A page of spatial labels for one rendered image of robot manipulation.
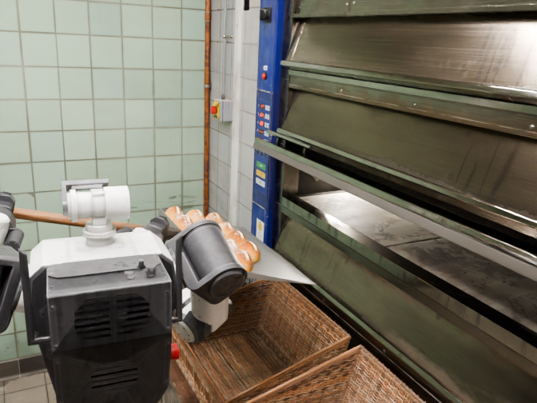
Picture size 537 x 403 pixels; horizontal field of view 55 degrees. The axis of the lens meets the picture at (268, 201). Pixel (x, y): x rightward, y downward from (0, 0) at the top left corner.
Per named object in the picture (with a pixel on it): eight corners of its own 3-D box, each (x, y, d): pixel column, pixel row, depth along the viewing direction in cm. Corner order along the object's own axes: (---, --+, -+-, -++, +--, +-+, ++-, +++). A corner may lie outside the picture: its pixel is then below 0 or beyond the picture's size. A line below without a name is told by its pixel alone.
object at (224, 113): (225, 117, 266) (225, 98, 263) (232, 121, 258) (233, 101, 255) (212, 118, 263) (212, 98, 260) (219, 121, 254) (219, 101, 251)
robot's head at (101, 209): (131, 233, 101) (129, 190, 99) (76, 238, 97) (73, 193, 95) (126, 223, 107) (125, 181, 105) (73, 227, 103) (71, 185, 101)
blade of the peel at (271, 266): (210, 274, 142) (212, 265, 142) (157, 214, 189) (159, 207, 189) (316, 285, 160) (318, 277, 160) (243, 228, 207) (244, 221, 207)
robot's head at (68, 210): (113, 213, 98) (109, 176, 100) (63, 217, 94) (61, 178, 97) (110, 223, 103) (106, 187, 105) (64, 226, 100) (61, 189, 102)
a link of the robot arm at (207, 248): (241, 296, 114) (244, 258, 105) (203, 310, 111) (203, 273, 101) (220, 257, 121) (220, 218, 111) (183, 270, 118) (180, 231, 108)
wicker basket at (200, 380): (273, 326, 232) (276, 269, 224) (347, 403, 185) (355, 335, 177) (168, 351, 210) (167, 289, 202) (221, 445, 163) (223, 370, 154)
